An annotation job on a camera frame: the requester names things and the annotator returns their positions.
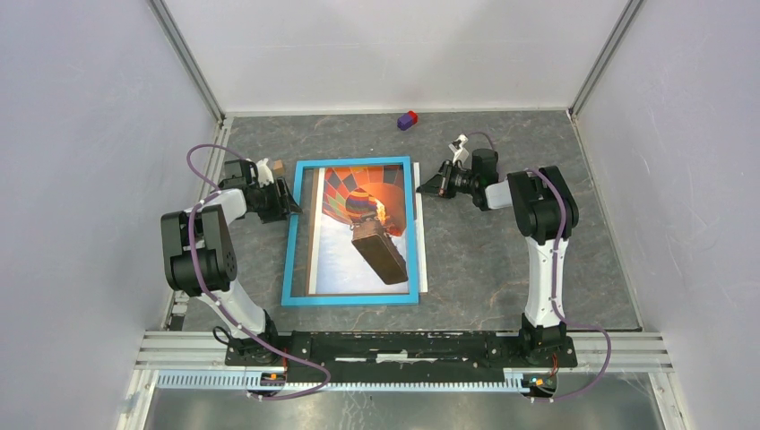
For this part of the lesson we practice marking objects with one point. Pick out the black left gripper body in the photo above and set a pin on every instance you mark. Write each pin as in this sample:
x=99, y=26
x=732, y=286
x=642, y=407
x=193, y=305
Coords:
x=270, y=206

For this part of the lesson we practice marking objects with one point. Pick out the small wooden cube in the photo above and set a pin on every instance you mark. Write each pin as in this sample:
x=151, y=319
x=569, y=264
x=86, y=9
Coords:
x=278, y=168

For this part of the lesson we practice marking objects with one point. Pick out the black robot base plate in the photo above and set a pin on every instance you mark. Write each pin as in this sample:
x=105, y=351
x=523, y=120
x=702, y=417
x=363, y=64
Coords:
x=400, y=356

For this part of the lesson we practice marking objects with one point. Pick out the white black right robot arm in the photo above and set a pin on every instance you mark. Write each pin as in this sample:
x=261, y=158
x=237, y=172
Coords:
x=545, y=212

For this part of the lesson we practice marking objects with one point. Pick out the red purple toy block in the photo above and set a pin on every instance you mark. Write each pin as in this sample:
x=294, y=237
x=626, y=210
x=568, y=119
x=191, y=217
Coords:
x=407, y=120

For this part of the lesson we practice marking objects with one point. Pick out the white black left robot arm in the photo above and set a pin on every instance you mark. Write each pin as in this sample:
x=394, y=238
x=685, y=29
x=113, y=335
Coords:
x=198, y=252

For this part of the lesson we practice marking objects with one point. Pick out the sky and sun photo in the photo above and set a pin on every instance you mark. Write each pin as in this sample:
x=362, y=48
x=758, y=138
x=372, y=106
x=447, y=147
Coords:
x=359, y=230

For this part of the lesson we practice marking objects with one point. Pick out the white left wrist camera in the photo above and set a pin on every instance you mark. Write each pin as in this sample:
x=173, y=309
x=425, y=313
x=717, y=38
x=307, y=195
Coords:
x=264, y=175

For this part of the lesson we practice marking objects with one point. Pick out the slotted cable duct rail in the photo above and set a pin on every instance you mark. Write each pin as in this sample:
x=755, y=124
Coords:
x=255, y=381

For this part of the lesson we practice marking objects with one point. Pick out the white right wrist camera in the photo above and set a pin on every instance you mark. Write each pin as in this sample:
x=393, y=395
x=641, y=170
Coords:
x=459, y=150

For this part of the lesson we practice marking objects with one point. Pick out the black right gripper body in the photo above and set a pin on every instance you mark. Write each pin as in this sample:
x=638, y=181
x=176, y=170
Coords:
x=455, y=181

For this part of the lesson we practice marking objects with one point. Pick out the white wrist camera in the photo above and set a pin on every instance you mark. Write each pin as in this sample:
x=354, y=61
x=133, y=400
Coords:
x=459, y=150
x=264, y=175

